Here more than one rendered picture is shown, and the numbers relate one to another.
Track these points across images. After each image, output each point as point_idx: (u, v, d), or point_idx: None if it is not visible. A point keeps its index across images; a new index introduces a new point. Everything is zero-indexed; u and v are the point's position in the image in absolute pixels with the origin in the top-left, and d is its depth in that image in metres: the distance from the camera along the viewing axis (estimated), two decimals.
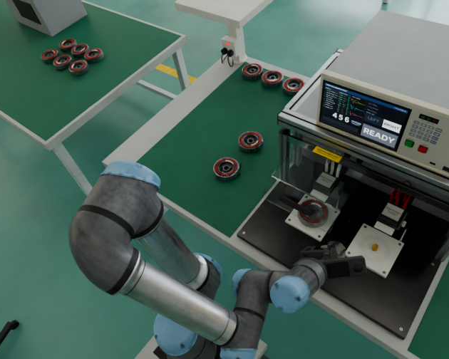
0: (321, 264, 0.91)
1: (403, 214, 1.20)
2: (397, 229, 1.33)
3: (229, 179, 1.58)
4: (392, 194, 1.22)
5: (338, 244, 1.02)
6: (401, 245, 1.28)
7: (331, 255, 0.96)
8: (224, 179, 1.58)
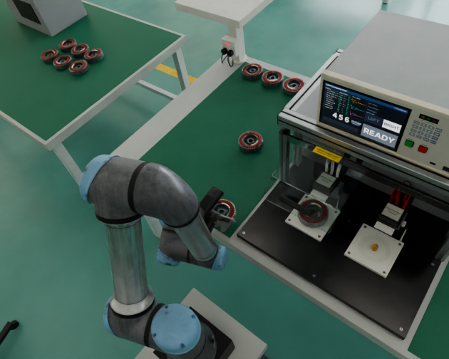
0: None
1: (403, 214, 1.20)
2: (397, 229, 1.33)
3: None
4: (392, 194, 1.22)
5: None
6: (401, 245, 1.28)
7: None
8: (217, 226, 1.39)
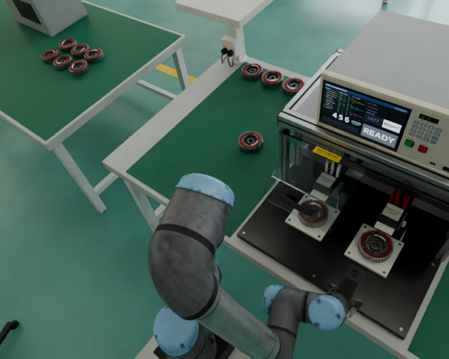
0: (332, 292, 0.99)
1: (403, 214, 1.20)
2: (397, 229, 1.33)
3: (380, 261, 1.25)
4: (392, 194, 1.22)
5: (331, 284, 1.11)
6: (401, 245, 1.28)
7: (335, 289, 1.05)
8: (374, 261, 1.25)
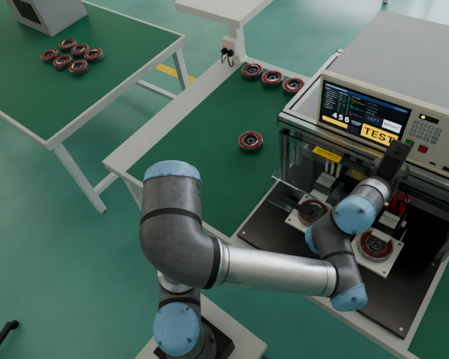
0: (370, 177, 0.88)
1: (399, 222, 1.24)
2: (397, 229, 1.33)
3: (380, 261, 1.25)
4: (388, 203, 1.26)
5: None
6: (401, 245, 1.28)
7: (378, 167, 0.93)
8: (374, 261, 1.25)
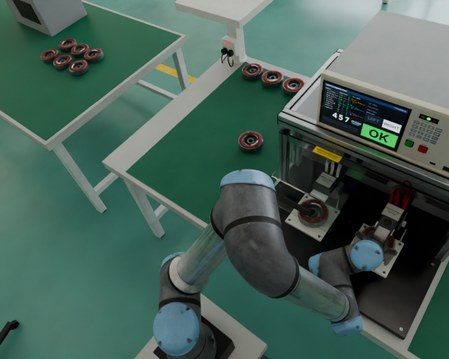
0: None
1: (403, 214, 1.20)
2: (397, 229, 1.33)
3: None
4: (392, 194, 1.22)
5: (360, 232, 1.21)
6: (401, 245, 1.28)
7: (368, 237, 1.14)
8: None
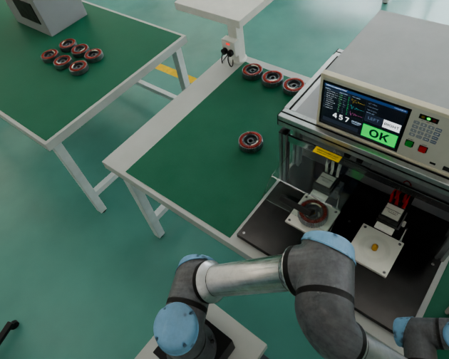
0: None
1: (403, 214, 1.20)
2: (397, 229, 1.33)
3: None
4: (392, 194, 1.22)
5: None
6: (401, 245, 1.28)
7: None
8: None
